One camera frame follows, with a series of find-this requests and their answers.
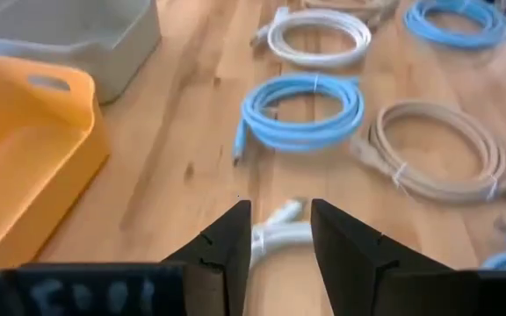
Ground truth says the beige usb cable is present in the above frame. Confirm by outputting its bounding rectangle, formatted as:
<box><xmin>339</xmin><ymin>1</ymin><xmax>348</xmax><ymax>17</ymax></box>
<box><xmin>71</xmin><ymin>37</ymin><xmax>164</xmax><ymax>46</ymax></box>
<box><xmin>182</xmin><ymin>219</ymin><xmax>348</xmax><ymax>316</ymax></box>
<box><xmin>300</xmin><ymin>0</ymin><xmax>401</xmax><ymax>28</ymax></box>
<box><xmin>350</xmin><ymin>100</ymin><xmax>506</xmax><ymax>205</ymax></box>

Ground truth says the orange plastic bin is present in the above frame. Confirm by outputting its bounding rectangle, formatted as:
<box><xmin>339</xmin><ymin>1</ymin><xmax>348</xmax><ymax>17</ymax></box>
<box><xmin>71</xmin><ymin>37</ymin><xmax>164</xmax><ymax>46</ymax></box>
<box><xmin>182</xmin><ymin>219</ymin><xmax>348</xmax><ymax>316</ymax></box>
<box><xmin>0</xmin><ymin>55</ymin><xmax>112</xmax><ymax>277</ymax></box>

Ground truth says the grey-beige plastic bin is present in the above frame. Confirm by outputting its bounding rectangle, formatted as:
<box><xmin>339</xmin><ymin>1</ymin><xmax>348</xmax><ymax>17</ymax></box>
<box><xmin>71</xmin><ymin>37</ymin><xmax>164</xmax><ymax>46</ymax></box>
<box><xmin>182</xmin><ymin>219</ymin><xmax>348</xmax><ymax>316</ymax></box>
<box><xmin>0</xmin><ymin>0</ymin><xmax>163</xmax><ymax>105</ymax></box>

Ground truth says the white USB cable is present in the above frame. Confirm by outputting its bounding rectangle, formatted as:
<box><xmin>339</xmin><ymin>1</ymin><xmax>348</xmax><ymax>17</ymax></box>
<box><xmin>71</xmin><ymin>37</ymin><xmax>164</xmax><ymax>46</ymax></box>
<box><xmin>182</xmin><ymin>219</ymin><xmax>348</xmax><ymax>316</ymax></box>
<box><xmin>250</xmin><ymin>6</ymin><xmax>373</xmax><ymax>69</ymax></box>
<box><xmin>249</xmin><ymin>199</ymin><xmax>314</xmax><ymax>271</ymax></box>

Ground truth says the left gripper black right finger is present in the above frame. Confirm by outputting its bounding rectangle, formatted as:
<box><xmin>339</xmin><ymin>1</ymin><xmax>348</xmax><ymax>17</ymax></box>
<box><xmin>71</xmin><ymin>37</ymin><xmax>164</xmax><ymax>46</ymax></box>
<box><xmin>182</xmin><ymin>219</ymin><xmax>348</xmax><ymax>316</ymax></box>
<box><xmin>311</xmin><ymin>198</ymin><xmax>478</xmax><ymax>316</ymax></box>

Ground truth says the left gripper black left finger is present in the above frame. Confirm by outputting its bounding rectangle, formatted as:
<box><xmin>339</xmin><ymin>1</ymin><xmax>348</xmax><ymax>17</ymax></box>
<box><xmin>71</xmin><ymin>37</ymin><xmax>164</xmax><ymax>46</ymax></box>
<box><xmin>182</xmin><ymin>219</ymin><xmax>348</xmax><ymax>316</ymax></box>
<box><xmin>163</xmin><ymin>200</ymin><xmax>253</xmax><ymax>316</ymax></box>

